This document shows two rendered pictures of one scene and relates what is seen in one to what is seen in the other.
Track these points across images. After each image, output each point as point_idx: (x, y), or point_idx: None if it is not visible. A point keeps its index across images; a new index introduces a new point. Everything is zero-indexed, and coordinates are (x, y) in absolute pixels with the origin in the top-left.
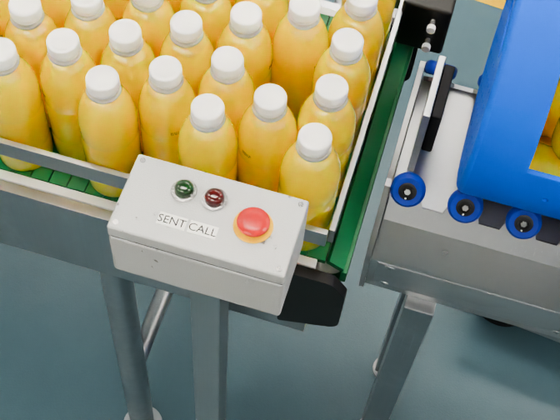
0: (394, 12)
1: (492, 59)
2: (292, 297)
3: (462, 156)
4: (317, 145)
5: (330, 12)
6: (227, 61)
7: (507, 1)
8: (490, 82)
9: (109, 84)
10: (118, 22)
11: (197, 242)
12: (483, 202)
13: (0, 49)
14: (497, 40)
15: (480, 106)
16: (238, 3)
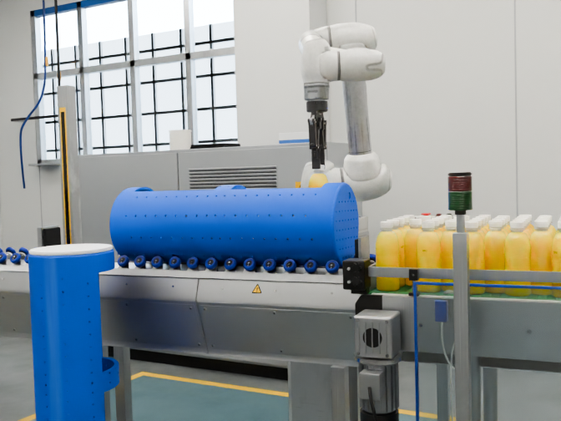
0: (366, 310)
1: (344, 224)
2: None
3: (352, 250)
4: (407, 215)
5: (401, 294)
6: (442, 216)
7: (336, 221)
8: (351, 205)
9: (481, 215)
10: (484, 216)
11: None
12: (341, 270)
13: (524, 215)
14: (341, 223)
15: (351, 224)
16: (441, 218)
